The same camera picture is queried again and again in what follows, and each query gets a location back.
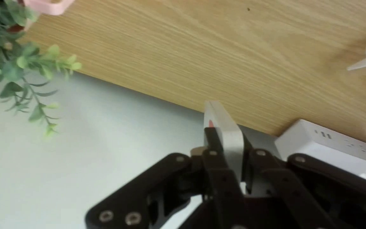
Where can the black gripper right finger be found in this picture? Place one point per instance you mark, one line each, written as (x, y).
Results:
(318, 191)

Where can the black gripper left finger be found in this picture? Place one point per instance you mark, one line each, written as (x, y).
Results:
(171, 191)

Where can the white power strip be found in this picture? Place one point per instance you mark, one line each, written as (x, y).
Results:
(314, 144)

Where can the green potted plant white pot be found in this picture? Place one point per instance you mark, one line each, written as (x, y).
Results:
(9, 55)

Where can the pink plastic object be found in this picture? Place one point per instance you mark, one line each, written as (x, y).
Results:
(50, 6)

